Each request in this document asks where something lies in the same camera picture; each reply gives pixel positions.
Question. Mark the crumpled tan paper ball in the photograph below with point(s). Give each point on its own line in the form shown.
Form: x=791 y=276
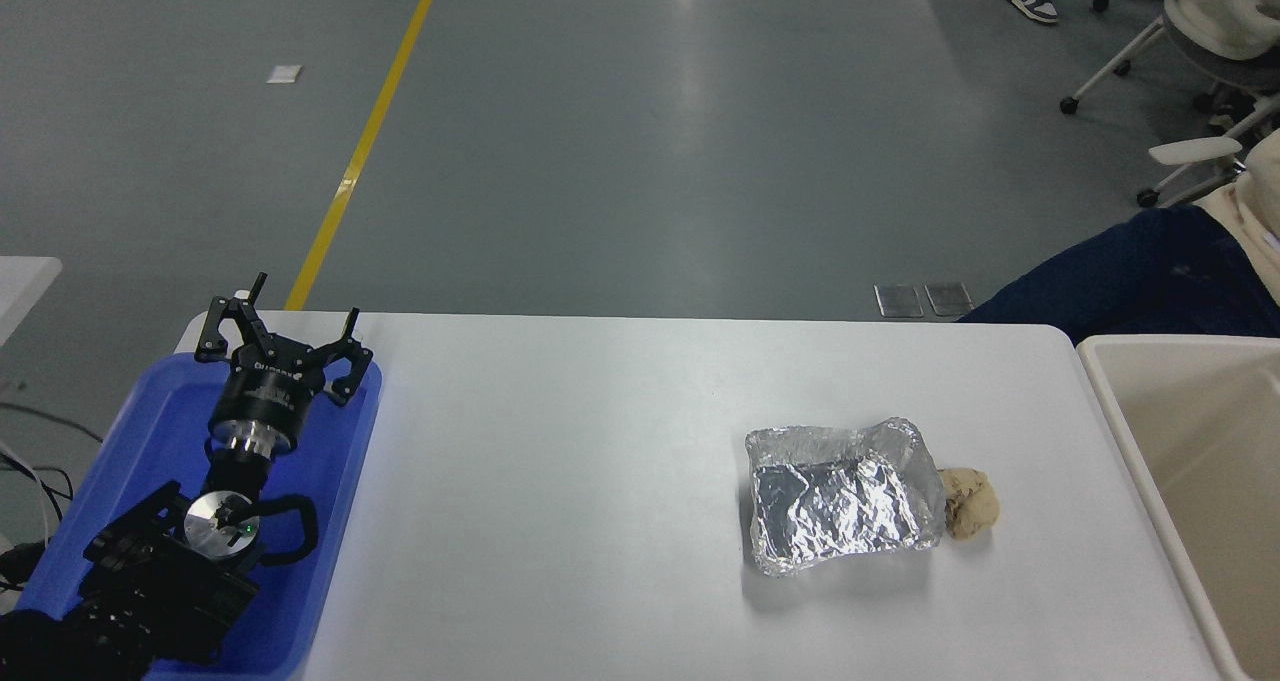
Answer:
x=970 y=504

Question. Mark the crumpled foil tray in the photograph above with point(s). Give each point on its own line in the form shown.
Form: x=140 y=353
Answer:
x=840 y=501

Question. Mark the white side table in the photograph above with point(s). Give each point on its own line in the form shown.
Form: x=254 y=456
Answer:
x=25 y=286

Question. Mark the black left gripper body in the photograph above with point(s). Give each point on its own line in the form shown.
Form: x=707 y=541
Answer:
x=264 y=389

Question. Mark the large pale bin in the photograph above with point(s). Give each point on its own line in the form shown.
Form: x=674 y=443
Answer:
x=1200 y=441

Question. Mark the metal floor plate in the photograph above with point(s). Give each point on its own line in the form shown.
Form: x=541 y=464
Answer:
x=949 y=299
x=899 y=301

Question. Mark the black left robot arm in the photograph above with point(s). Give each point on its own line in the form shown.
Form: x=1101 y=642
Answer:
x=150 y=581

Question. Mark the blue plastic tray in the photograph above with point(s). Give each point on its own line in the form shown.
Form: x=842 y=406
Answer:
x=150 y=431

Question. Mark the white office chair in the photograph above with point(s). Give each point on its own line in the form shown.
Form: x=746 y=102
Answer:
x=1220 y=51

